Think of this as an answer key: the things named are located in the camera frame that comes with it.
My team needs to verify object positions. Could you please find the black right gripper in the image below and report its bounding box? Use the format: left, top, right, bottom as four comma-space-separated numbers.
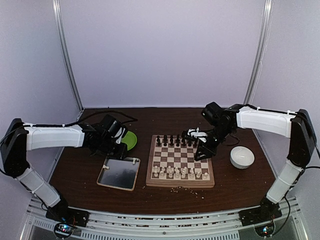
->
194, 123, 234, 161

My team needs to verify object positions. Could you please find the metal tray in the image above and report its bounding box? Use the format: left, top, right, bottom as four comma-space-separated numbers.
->
96, 157, 141, 191

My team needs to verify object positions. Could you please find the white chess king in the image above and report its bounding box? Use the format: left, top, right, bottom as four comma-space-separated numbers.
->
181, 167, 188, 180

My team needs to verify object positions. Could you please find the white chess knight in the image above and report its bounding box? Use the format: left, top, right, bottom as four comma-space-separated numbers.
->
159, 170, 165, 179

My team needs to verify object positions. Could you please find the white chess queen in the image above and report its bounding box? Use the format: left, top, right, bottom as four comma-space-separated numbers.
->
174, 168, 180, 179

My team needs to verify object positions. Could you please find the white chess bishop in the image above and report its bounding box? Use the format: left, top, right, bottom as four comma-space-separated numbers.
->
168, 170, 174, 179

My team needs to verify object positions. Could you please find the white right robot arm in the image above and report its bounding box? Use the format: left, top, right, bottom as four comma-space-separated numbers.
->
181, 102, 319, 221

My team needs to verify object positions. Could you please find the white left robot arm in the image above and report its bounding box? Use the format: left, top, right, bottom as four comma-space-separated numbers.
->
0, 114, 128, 222

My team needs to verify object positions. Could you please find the white chess pieces pile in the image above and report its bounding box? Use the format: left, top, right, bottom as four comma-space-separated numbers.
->
103, 157, 140, 170

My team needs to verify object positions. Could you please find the black chess pieces row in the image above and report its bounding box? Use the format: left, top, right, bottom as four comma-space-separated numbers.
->
155, 135, 198, 148

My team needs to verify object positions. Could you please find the wooden chess board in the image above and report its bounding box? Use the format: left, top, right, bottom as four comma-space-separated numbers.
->
145, 135, 215, 189

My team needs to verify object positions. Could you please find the green plate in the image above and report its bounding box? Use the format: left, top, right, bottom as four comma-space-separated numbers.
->
121, 131, 138, 151

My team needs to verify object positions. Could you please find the white bowl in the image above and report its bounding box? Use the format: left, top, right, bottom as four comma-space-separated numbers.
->
229, 146, 255, 170

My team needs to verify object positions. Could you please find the aluminium frame post right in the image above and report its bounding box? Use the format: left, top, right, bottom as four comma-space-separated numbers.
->
241, 0, 273, 113

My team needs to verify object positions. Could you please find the aluminium frame post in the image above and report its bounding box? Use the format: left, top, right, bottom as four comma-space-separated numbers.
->
241, 0, 273, 113
52, 0, 84, 112

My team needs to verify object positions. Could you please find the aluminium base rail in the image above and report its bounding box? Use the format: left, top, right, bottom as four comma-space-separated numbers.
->
18, 198, 310, 240

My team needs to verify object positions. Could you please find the aluminium frame post left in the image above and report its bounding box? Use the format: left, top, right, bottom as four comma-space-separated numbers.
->
52, 0, 84, 112

